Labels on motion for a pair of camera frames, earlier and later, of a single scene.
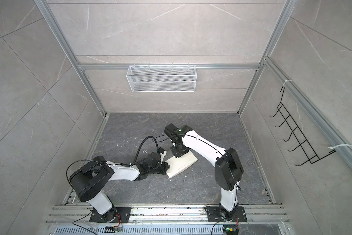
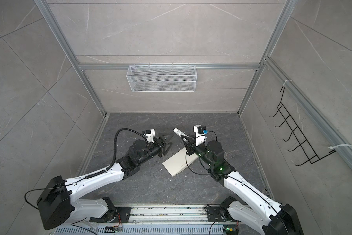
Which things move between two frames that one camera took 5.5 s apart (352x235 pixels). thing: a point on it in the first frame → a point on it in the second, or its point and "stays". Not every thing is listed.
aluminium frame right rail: [341, 144] stays
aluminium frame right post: [288, 7] stays
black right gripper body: [178, 152] → [192, 149]
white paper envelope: [177, 164] stays
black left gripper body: [163, 168] → [161, 145]
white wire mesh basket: [162, 79] stays
